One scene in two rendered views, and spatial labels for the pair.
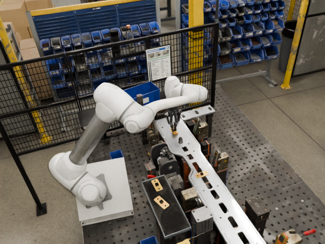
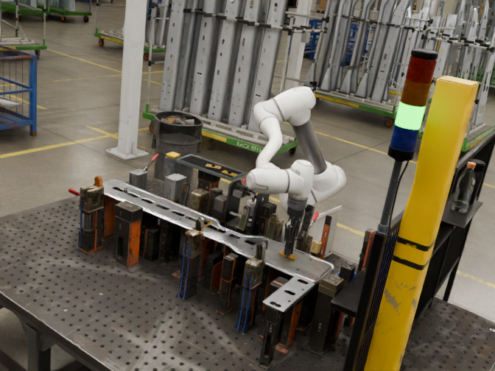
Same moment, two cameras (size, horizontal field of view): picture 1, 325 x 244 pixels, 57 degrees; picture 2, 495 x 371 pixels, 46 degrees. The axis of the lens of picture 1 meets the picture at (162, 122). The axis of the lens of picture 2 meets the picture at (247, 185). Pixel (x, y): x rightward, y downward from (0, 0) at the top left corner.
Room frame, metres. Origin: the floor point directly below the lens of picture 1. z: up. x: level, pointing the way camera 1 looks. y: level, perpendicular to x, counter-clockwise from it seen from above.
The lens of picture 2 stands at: (3.34, -1.87, 2.23)
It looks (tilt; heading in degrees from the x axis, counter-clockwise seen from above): 21 degrees down; 137
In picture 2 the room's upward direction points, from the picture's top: 8 degrees clockwise
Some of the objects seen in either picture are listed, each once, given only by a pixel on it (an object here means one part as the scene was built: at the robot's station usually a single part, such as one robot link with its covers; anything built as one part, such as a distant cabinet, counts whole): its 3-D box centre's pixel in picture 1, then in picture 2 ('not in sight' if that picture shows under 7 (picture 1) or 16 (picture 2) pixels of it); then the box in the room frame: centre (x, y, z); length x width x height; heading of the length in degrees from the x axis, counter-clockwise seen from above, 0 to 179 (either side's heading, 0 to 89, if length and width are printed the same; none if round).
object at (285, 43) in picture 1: (295, 48); not in sight; (4.36, -2.17, 0.36); 0.50 x 0.50 x 0.73
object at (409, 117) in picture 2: not in sight; (409, 115); (2.47, -0.51, 1.90); 0.07 x 0.07 x 0.06
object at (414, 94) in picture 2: not in sight; (415, 92); (2.47, -0.51, 1.96); 0.07 x 0.07 x 0.06
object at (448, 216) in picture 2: (129, 46); (457, 200); (2.31, 0.22, 1.46); 0.36 x 0.15 x 0.18; 108
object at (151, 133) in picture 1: (154, 150); (299, 268); (1.69, 0.08, 0.88); 0.07 x 0.06 x 0.35; 108
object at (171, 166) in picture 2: not in sight; (169, 192); (0.73, -0.06, 0.92); 0.08 x 0.08 x 0.44; 18
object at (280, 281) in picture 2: (192, 135); (275, 310); (1.87, -0.24, 0.84); 0.11 x 0.10 x 0.28; 108
